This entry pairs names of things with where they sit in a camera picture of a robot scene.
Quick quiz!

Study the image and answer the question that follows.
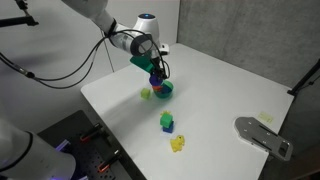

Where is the black perforated breadboard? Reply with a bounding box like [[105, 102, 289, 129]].
[[37, 109, 148, 180]]

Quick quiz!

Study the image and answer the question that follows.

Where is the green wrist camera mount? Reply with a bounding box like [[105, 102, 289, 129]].
[[129, 54, 156, 75]]

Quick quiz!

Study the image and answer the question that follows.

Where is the yellow rubber duck toy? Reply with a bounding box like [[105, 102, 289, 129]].
[[169, 134, 186, 154]]

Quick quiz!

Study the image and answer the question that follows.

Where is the green stacked block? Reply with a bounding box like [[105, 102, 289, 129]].
[[159, 113, 174, 129]]

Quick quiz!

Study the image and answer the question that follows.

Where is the lime green cube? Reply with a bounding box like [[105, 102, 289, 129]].
[[140, 87, 152, 101]]

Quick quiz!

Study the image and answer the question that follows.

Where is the orange toy piece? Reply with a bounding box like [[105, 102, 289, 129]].
[[151, 84, 164, 93]]

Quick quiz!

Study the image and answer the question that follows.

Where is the blue stacked block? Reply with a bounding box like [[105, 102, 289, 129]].
[[162, 121, 175, 134]]

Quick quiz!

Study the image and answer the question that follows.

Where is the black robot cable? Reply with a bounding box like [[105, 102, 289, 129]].
[[0, 29, 171, 90]]

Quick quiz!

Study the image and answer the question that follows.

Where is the yellow sticky note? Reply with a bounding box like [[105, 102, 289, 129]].
[[258, 111, 275, 124]]

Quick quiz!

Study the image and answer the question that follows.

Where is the grey metal plate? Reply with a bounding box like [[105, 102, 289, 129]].
[[233, 116, 294, 162]]

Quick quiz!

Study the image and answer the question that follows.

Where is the green plastic bowl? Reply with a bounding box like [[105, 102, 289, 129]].
[[152, 79, 175, 101]]

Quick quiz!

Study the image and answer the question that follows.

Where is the black partition post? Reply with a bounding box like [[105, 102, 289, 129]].
[[287, 58, 320, 98]]

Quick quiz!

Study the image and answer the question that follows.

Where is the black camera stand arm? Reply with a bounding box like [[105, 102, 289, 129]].
[[0, 0, 40, 28]]

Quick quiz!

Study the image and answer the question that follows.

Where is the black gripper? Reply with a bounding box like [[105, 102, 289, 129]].
[[147, 49, 170, 89]]

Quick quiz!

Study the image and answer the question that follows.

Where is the black clamp with orange handle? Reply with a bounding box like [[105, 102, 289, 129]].
[[79, 122, 105, 143], [97, 149, 122, 174]]

